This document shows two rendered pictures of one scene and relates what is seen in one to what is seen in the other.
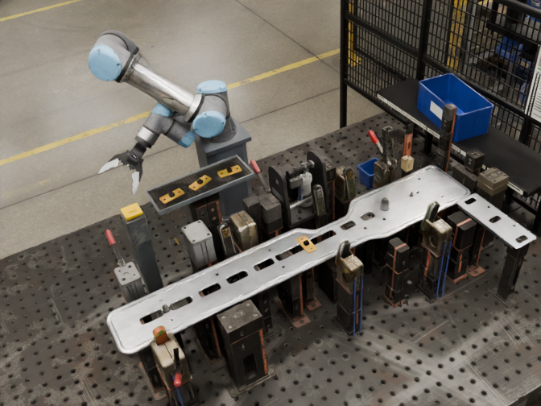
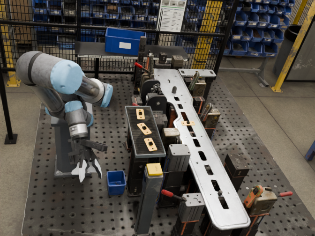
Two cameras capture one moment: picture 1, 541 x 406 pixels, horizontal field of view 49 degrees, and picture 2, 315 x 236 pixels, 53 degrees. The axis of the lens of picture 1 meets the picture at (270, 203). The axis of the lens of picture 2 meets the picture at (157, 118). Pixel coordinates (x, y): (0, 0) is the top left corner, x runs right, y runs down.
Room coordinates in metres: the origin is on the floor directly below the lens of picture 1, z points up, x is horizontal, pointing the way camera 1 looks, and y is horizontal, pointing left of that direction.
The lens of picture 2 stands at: (1.46, 1.41, 2.13)
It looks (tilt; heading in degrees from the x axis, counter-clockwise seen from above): 37 degrees down; 277
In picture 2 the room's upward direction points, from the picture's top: 11 degrees clockwise
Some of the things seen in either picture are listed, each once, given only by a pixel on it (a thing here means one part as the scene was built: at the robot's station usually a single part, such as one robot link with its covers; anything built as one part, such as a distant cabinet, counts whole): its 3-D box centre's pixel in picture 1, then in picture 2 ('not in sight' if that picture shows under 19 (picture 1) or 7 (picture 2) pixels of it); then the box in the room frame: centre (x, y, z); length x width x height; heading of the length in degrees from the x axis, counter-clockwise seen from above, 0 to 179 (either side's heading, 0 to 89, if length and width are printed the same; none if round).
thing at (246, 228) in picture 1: (248, 258); (166, 156); (1.54, 0.10, 0.89); 0.13 x 0.11 x 0.38; 26
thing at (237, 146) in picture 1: (225, 171); (72, 139); (2.07, 0.19, 0.90); 0.21 x 0.21 x 0.40; 25
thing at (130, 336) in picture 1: (303, 249); (190, 126); (1.45, -0.10, 1.00); 1.38 x 0.22 x 0.02; 116
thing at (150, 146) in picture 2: (171, 194); (150, 143); (1.61, 0.34, 1.17); 0.08 x 0.04 x 0.01; 124
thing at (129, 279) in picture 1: (138, 308); (184, 223); (1.36, 0.49, 0.88); 0.11 x 0.10 x 0.36; 26
